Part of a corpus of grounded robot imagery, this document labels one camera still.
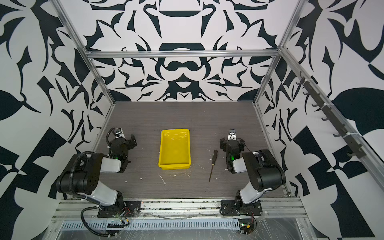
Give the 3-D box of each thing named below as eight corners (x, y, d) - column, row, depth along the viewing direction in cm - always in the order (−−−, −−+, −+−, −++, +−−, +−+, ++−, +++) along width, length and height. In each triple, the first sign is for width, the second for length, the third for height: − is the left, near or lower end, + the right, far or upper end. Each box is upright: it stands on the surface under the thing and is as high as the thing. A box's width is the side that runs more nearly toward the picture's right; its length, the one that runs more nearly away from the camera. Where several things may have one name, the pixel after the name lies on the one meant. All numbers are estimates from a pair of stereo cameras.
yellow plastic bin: (158, 171, 89) (156, 165, 83) (163, 134, 105) (162, 127, 99) (190, 171, 89) (190, 165, 83) (191, 134, 105) (190, 127, 99)
